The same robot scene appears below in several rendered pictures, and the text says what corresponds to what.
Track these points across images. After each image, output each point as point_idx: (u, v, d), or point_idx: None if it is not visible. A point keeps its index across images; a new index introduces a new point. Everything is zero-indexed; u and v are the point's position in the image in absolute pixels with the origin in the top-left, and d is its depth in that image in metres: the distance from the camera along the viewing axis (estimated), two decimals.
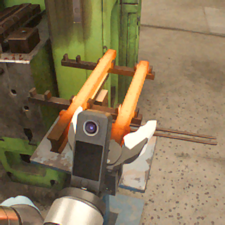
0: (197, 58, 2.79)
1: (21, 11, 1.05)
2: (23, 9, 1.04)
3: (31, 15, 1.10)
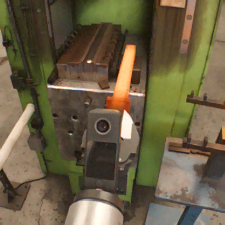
0: None
1: (112, 34, 1.05)
2: (115, 32, 1.04)
3: (120, 38, 1.10)
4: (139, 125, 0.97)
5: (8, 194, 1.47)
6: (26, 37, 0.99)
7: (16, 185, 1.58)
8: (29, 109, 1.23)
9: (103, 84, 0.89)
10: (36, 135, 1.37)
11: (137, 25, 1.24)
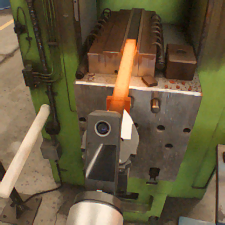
0: None
1: (150, 20, 0.85)
2: (154, 17, 0.84)
3: (158, 26, 0.90)
4: (188, 132, 0.77)
5: (17, 209, 1.27)
6: (45, 21, 0.79)
7: (25, 197, 1.38)
8: (44, 111, 1.02)
9: (149, 80, 0.69)
10: (51, 141, 1.17)
11: (172, 13, 1.03)
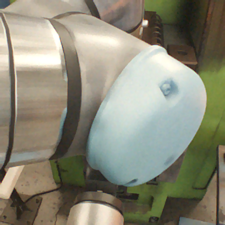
0: None
1: (151, 20, 0.84)
2: (155, 18, 0.84)
3: (159, 26, 0.90)
4: None
5: (17, 210, 1.26)
6: None
7: (25, 198, 1.38)
8: None
9: None
10: None
11: (173, 13, 1.03)
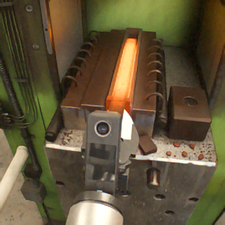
0: None
1: (149, 48, 0.66)
2: (154, 45, 0.65)
3: None
4: (195, 200, 0.58)
5: None
6: (10, 53, 0.60)
7: None
8: (20, 155, 0.83)
9: (146, 145, 0.50)
10: (33, 183, 0.98)
11: (177, 33, 0.84)
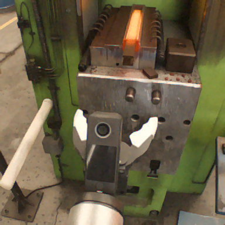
0: None
1: (151, 15, 0.86)
2: (155, 13, 0.86)
3: (158, 21, 0.92)
4: (188, 123, 0.78)
5: (19, 204, 1.28)
6: (48, 16, 0.81)
7: (27, 193, 1.40)
8: (46, 105, 1.04)
9: (150, 72, 0.70)
10: (53, 136, 1.18)
11: (172, 9, 1.05)
